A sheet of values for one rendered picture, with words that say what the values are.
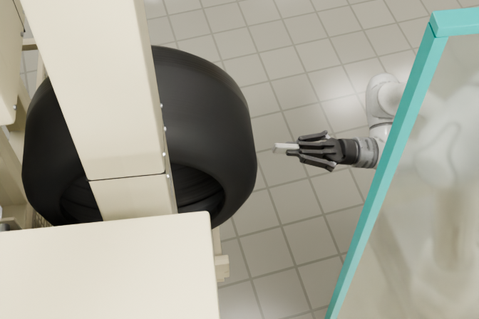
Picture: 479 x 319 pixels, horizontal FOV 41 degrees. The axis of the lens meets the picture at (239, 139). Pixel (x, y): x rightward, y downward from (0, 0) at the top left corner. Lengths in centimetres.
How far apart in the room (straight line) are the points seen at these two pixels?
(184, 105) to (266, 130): 174
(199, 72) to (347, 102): 185
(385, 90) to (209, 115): 63
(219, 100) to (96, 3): 77
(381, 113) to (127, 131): 106
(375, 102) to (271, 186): 118
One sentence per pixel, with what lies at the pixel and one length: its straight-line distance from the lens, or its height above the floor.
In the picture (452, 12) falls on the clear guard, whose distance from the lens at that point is 53.
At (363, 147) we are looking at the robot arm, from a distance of 183.
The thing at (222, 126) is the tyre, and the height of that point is 139.
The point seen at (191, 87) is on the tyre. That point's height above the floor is 143.
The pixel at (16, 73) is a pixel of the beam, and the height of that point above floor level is 166.
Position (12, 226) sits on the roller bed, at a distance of 166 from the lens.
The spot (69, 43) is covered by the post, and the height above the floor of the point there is 198.
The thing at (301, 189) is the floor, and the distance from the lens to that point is 297.
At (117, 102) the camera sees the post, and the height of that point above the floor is 186.
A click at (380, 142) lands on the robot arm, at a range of 187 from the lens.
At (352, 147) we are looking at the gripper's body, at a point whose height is 107.
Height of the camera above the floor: 258
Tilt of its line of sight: 56 degrees down
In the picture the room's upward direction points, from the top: straight up
